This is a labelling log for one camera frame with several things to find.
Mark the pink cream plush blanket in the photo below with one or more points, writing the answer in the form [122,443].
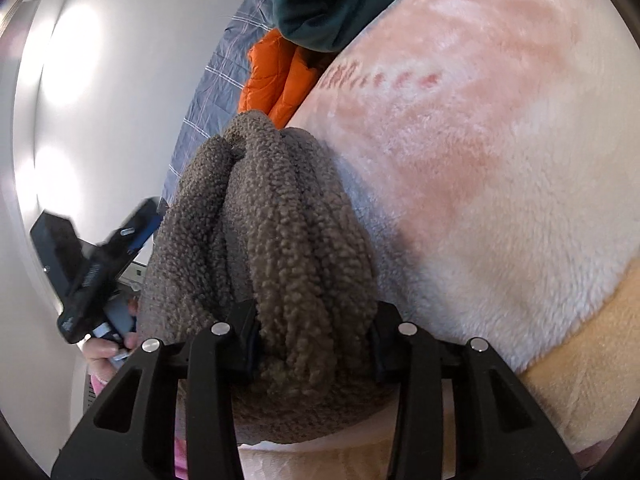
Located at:
[490,149]

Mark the person's left hand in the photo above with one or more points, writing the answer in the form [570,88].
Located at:
[100,353]

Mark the orange puffer jacket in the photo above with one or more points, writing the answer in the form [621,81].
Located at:
[282,74]

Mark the blue plaid bed sheet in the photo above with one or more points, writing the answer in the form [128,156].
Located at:
[216,97]

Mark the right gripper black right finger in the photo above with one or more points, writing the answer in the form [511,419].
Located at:
[500,431]

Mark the brown sherpa fleece jacket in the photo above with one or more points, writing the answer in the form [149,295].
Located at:
[261,214]

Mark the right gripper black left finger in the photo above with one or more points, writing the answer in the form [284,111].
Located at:
[129,432]

